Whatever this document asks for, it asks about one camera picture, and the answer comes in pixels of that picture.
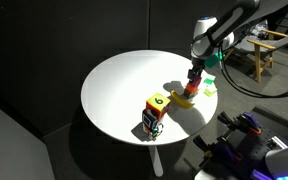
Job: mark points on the white table leg base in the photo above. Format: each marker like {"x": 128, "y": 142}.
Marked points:
{"x": 156, "y": 162}

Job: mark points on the purple orange clamp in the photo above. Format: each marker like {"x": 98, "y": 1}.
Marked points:
{"x": 244, "y": 122}

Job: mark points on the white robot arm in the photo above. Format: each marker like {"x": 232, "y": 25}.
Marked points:
{"x": 203, "y": 45}

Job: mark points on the lime green block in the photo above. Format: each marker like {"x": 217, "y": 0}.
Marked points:
{"x": 209, "y": 92}

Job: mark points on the yellow banana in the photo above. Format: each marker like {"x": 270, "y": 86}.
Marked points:
{"x": 180, "y": 101}

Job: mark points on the orange block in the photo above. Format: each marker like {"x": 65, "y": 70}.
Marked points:
{"x": 191, "y": 89}

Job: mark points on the patterned marker cube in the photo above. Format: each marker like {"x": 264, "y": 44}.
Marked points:
{"x": 151, "y": 125}

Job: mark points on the pink block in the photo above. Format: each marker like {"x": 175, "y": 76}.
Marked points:
{"x": 195, "y": 81}

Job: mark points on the wooden chair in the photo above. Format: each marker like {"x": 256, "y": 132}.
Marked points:
{"x": 262, "y": 50}

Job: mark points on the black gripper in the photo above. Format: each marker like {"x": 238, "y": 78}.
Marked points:
{"x": 198, "y": 66}

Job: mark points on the purple black clamp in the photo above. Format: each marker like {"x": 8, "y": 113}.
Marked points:
{"x": 221, "y": 151}

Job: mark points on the yellow orange number cube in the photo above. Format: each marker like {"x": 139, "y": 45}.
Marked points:
{"x": 159, "y": 104}

